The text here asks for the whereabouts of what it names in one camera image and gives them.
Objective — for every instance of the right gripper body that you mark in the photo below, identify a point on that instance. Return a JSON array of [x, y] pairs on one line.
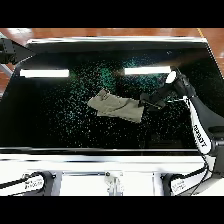
[[151, 101]]

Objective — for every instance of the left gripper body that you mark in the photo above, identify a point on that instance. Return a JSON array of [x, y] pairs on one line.
[[6, 50]]

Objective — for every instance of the olive green T-shirt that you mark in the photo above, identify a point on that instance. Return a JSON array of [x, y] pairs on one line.
[[113, 105]]

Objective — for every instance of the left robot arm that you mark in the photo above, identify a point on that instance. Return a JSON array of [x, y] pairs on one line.
[[33, 183]]

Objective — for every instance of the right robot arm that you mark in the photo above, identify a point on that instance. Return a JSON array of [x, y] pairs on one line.
[[200, 130]]

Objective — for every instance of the silver frame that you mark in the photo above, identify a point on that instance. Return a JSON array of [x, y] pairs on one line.
[[86, 181]]

